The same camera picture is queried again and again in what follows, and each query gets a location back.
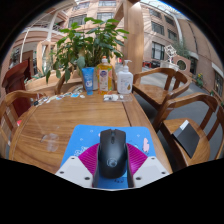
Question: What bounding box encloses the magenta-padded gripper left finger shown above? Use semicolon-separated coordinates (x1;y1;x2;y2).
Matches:
54;143;101;188

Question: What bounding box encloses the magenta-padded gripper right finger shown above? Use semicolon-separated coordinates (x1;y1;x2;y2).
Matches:
125;143;170;189

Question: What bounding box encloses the black computer mouse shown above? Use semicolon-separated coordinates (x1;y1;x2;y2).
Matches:
96;128;130;180

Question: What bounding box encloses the blue cartoon-print mouse pad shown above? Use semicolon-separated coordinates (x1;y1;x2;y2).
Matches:
60;124;158;190

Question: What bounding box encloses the black notebook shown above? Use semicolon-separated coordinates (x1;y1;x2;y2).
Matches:
172;119;201;160

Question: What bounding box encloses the wooden armchair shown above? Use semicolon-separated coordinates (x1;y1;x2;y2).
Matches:
159;92;224;172
54;70;84;95
132;67;193;134
0;89;46;158

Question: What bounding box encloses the white crumpled wrapper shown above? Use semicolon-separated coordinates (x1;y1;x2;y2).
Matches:
102;93;125;103

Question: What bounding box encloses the blue squeeze tube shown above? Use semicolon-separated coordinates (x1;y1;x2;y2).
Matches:
81;66;96;96

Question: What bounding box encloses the white pump dispenser bottle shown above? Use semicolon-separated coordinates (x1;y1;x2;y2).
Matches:
116;59;135;96

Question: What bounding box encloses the wooden planter box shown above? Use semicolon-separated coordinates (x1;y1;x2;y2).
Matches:
24;69;84;93

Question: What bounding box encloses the yellow liquid soap bottle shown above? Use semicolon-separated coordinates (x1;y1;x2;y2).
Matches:
96;55;114;96

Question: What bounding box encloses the white geometric sculpture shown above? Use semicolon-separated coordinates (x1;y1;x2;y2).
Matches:
163;43;178;63

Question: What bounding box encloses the green plant in white pot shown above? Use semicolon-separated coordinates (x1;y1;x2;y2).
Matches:
45;16;130;92

